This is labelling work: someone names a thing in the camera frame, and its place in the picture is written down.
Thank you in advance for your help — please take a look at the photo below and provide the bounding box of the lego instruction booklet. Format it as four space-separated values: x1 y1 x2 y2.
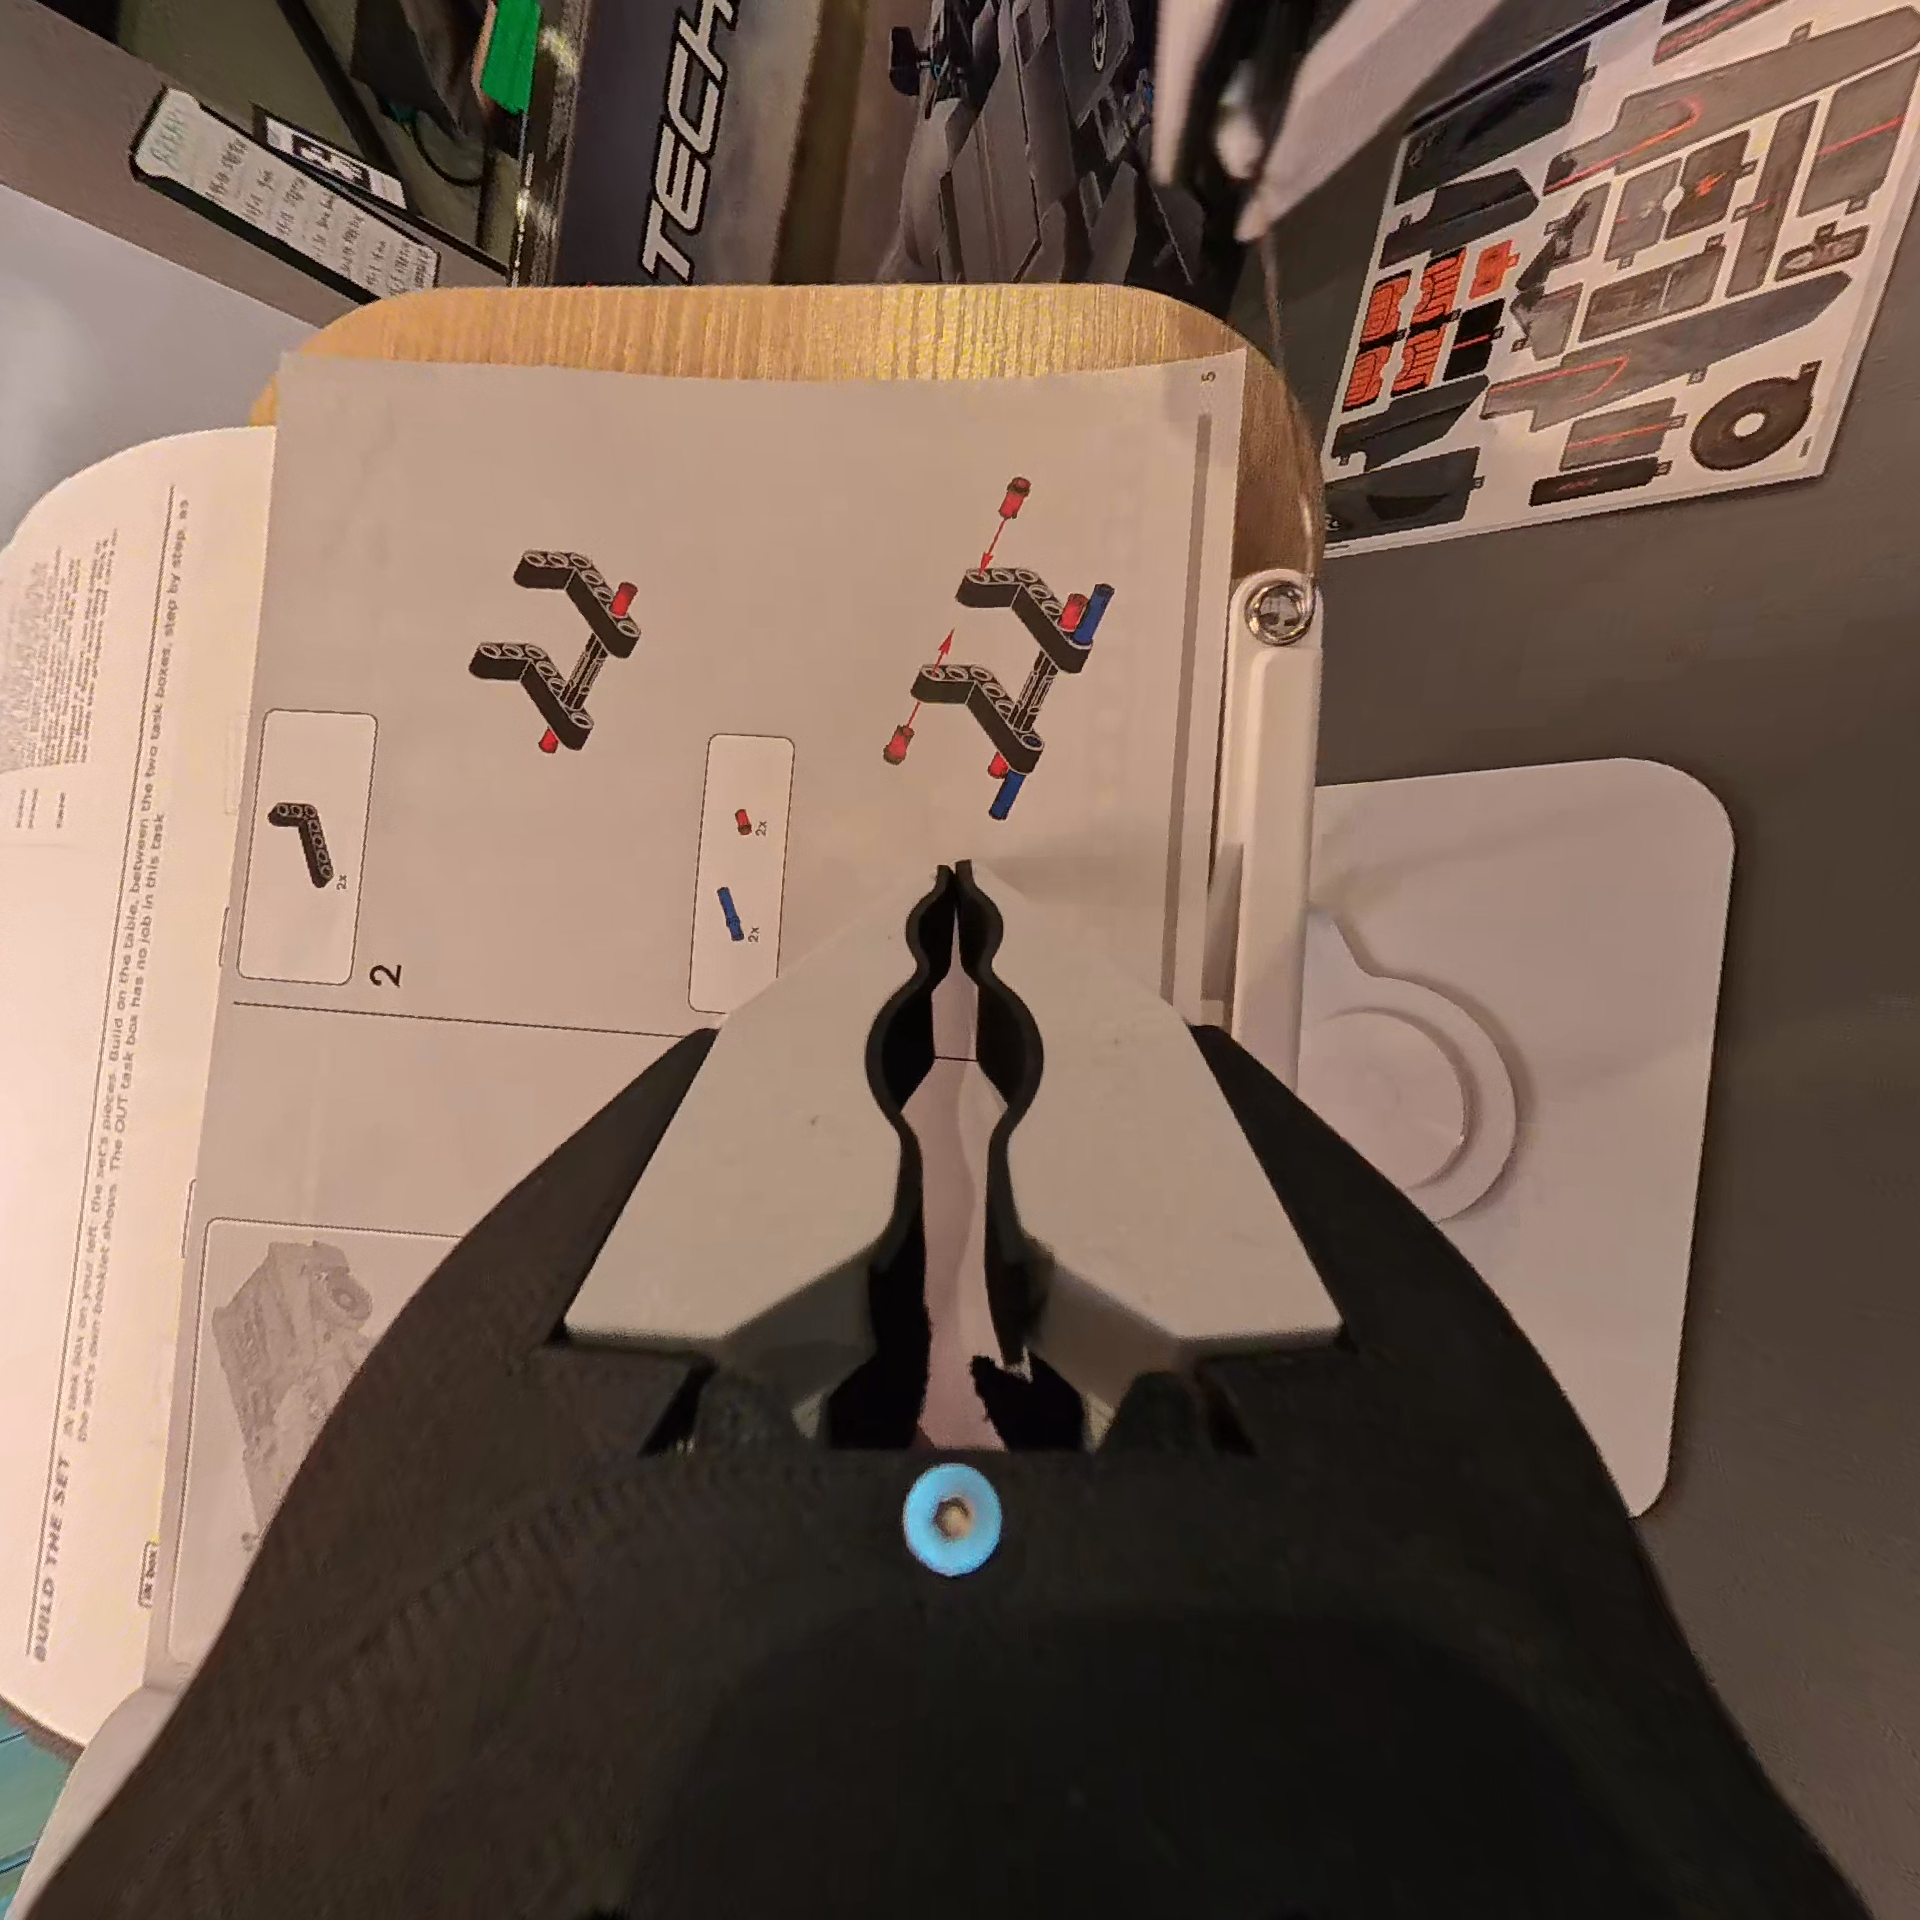
142 343 1249 1706

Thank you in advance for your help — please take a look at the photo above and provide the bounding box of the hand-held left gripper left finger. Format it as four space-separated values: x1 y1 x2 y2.
563 863 963 1427

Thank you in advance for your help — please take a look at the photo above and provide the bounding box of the white printed sign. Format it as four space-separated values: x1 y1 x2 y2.
128 83 445 296

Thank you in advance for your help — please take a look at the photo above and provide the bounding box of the lego sticker sheet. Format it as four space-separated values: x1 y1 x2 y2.
1318 0 1876 550

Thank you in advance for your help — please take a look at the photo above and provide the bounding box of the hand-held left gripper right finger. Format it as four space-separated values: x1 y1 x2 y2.
953 857 1343 1412

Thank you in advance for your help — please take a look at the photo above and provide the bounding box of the black lego set box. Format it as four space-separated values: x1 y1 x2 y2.
510 0 1248 296

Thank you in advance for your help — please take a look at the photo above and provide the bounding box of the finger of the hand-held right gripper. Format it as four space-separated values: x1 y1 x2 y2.
1236 0 1644 242
1148 0 1259 191

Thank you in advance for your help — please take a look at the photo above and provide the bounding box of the printed task instruction sheet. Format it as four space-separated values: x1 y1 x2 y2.
0 427 280 1742

